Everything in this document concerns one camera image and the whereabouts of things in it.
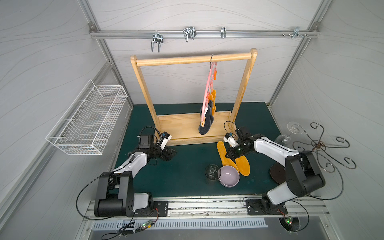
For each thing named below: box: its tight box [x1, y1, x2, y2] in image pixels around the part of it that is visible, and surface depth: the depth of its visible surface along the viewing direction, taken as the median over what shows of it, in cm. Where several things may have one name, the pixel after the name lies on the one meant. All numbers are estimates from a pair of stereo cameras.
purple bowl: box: [218, 165, 240, 188], surface depth 84 cm
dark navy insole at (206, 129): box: [198, 105, 212, 135], surface depth 93 cm
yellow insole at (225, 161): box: [217, 141, 240, 173], surface depth 90 cm
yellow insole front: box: [235, 155, 251, 177], surface depth 90 cm
